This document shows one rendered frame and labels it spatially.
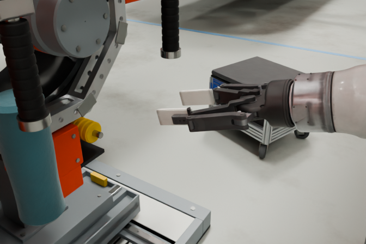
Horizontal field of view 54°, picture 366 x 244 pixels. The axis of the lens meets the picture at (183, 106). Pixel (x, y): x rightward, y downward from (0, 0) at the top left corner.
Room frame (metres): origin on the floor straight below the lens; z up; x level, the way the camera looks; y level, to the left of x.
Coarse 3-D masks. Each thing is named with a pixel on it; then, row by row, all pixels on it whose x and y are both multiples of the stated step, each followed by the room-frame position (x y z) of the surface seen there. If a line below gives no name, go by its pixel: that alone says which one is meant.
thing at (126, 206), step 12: (84, 180) 1.05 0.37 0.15; (96, 180) 1.03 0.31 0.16; (108, 180) 1.02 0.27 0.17; (120, 192) 0.96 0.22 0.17; (132, 192) 0.96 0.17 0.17; (120, 204) 0.92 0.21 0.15; (132, 204) 0.91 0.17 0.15; (108, 216) 0.87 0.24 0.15; (120, 216) 0.86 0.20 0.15; (132, 216) 0.91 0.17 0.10; (96, 228) 0.82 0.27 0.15; (108, 228) 0.82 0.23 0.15; (120, 228) 0.86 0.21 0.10; (72, 240) 0.76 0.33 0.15; (84, 240) 0.77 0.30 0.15; (96, 240) 0.77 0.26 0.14; (108, 240) 0.81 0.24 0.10
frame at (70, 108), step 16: (112, 0) 0.89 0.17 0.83; (112, 16) 0.89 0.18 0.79; (112, 32) 0.89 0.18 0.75; (112, 48) 0.87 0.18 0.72; (96, 64) 0.83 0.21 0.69; (112, 64) 0.86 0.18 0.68; (80, 80) 0.82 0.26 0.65; (96, 80) 0.81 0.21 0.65; (64, 96) 0.79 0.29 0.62; (80, 96) 0.78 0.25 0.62; (96, 96) 0.80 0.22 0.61; (64, 112) 0.72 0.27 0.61; (80, 112) 0.75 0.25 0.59
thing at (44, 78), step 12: (36, 60) 0.93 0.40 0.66; (48, 60) 0.91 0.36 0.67; (60, 60) 0.90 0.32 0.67; (72, 60) 0.88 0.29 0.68; (0, 72) 0.92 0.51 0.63; (48, 72) 0.87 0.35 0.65; (60, 72) 0.86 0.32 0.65; (72, 72) 0.86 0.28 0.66; (0, 84) 0.86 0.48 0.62; (48, 84) 0.83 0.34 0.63; (60, 84) 0.82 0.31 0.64; (48, 96) 0.79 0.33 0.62
